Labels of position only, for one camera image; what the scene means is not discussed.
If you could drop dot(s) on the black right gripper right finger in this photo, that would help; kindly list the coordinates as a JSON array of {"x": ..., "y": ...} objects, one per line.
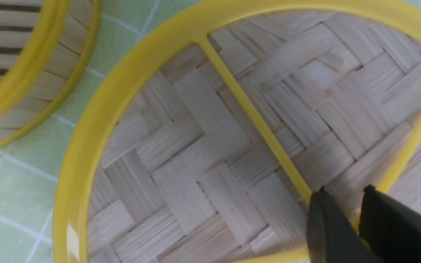
[{"x": 392, "y": 230}]

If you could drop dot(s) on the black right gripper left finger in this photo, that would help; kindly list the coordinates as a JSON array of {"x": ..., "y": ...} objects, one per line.
[{"x": 329, "y": 235}]

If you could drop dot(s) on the yellow-rimmed woven bamboo steamer lid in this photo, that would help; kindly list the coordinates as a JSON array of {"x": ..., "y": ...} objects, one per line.
[{"x": 402, "y": 181}]

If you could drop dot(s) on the bamboo steamer basket yellow rim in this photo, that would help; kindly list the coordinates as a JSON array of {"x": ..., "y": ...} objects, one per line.
[{"x": 45, "y": 48}]

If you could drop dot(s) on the green checkered tablecloth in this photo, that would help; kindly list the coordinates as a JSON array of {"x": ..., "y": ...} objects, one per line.
[{"x": 13, "y": 197}]

